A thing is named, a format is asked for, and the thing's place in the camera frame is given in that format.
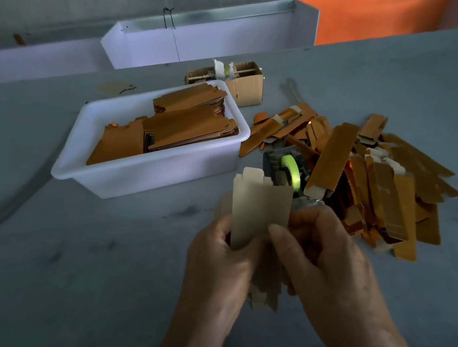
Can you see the green tape roll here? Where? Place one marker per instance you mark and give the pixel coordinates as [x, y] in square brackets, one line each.
[293, 175]

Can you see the gold cartons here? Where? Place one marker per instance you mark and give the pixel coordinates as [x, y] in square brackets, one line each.
[189, 124]

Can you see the person's left hand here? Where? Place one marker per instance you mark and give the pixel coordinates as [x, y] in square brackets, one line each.
[216, 278]

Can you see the small brown object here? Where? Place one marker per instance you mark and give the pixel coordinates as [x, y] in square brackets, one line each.
[19, 39]

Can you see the person's right hand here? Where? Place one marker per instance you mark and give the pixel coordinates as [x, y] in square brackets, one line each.
[331, 288]

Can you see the white plastic bin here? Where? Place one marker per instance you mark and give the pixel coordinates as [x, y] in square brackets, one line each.
[145, 176]

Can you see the long white tray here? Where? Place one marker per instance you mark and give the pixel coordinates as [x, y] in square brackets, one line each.
[39, 63]
[249, 33]

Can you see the orange tray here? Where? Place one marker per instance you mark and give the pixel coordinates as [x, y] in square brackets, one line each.
[386, 19]

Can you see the black tape dispenser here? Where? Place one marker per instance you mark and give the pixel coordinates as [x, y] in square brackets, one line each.
[274, 166]

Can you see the small cardboard box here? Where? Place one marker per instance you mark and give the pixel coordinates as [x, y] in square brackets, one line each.
[251, 89]

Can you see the stack of beige blanks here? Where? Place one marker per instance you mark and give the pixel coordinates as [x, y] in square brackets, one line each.
[260, 206]

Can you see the pile of gold boxes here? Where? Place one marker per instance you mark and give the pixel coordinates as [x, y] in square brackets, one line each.
[395, 194]

